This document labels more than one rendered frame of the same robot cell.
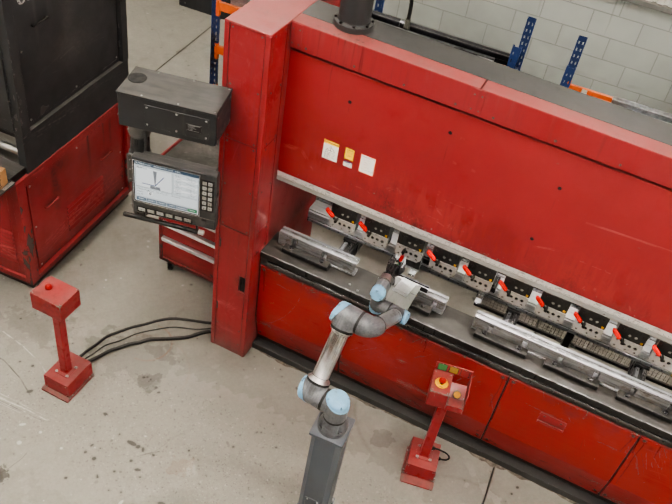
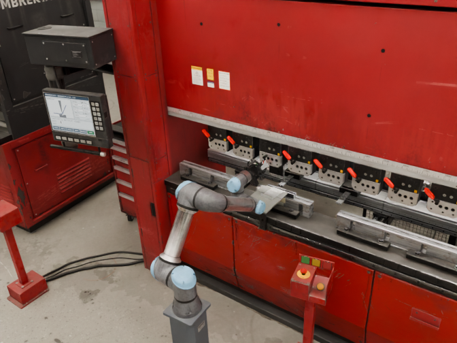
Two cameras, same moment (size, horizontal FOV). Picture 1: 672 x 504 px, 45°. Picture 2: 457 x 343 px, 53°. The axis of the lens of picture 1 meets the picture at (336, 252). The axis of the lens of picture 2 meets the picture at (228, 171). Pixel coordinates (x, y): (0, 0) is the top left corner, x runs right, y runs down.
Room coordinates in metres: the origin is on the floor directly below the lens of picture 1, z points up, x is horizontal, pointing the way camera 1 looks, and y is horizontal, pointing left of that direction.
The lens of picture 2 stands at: (0.77, -0.90, 2.52)
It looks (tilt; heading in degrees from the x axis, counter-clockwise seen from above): 29 degrees down; 18
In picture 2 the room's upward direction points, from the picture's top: 2 degrees counter-clockwise
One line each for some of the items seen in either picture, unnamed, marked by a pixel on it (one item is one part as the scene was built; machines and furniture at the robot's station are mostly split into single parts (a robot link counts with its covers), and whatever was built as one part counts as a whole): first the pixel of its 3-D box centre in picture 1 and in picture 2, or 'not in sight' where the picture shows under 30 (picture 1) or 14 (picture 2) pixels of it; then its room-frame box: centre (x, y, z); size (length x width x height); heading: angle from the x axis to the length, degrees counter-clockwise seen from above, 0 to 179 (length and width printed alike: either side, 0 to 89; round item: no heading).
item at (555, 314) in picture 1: (554, 303); (405, 186); (3.00, -1.15, 1.26); 0.15 x 0.09 x 0.17; 71
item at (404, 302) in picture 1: (397, 295); (264, 199); (3.12, -0.37, 1.00); 0.26 x 0.18 x 0.01; 161
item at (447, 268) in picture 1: (446, 257); (302, 158); (3.20, -0.58, 1.26); 0.15 x 0.09 x 0.17; 71
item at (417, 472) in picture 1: (421, 463); not in sight; (2.72, -0.72, 0.06); 0.25 x 0.20 x 0.12; 172
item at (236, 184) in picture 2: (380, 290); (237, 183); (2.92, -0.26, 1.20); 0.11 x 0.08 x 0.09; 161
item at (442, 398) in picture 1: (449, 387); (311, 279); (2.75, -0.73, 0.75); 0.20 x 0.16 x 0.18; 82
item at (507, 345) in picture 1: (500, 342); (362, 237); (3.01, -0.97, 0.89); 0.30 x 0.05 x 0.03; 71
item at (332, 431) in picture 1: (333, 420); (185, 300); (2.35, -0.14, 0.82); 0.15 x 0.15 x 0.10
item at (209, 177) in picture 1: (177, 188); (81, 116); (3.17, 0.86, 1.42); 0.45 x 0.12 x 0.36; 85
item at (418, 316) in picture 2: (551, 422); (425, 318); (2.78, -1.34, 0.59); 0.15 x 0.02 x 0.07; 71
